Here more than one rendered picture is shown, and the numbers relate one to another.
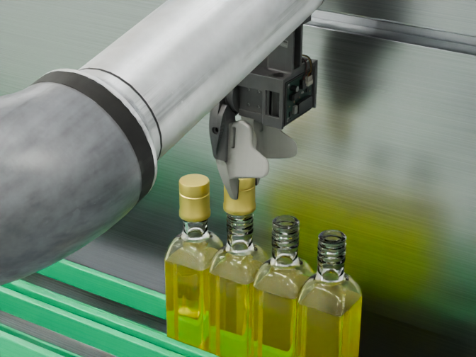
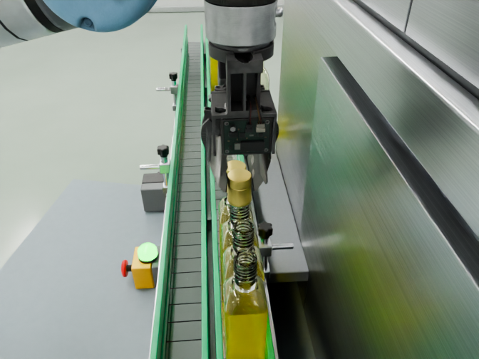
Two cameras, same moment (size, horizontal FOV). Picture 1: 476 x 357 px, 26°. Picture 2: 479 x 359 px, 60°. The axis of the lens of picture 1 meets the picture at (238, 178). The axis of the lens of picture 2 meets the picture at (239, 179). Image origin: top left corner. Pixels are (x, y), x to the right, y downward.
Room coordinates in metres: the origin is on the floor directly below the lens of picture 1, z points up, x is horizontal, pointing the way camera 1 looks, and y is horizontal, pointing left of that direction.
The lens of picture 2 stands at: (0.72, -0.38, 1.52)
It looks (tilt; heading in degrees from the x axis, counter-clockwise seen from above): 36 degrees down; 53
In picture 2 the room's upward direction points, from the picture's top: straight up
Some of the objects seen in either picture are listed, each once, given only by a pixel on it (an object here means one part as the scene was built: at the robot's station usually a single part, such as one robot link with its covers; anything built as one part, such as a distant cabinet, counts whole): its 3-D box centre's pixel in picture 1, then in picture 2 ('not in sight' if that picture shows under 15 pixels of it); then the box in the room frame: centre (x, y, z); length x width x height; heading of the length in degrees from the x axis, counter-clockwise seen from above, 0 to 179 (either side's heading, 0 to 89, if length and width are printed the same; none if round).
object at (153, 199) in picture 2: not in sight; (157, 191); (1.09, 0.51, 0.79); 0.08 x 0.08 x 0.08; 58
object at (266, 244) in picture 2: not in sight; (274, 251); (1.11, 0.03, 0.94); 0.07 x 0.04 x 0.13; 148
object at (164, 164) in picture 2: not in sight; (155, 170); (1.05, 0.41, 0.94); 0.07 x 0.04 x 0.13; 148
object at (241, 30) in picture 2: not in sight; (244, 21); (0.99, -0.02, 1.40); 0.08 x 0.08 x 0.05
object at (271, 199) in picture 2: not in sight; (259, 159); (1.39, 0.42, 0.84); 0.95 x 0.09 x 0.11; 58
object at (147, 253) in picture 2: not in sight; (147, 251); (0.95, 0.27, 0.84); 0.05 x 0.05 x 0.03
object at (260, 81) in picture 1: (263, 60); (241, 95); (0.99, -0.03, 1.32); 0.09 x 0.08 x 0.12; 58
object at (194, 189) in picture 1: (194, 197); (234, 177); (1.03, 0.05, 1.14); 0.04 x 0.04 x 0.04
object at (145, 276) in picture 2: not in sight; (149, 267); (0.95, 0.27, 0.79); 0.07 x 0.07 x 0.07; 58
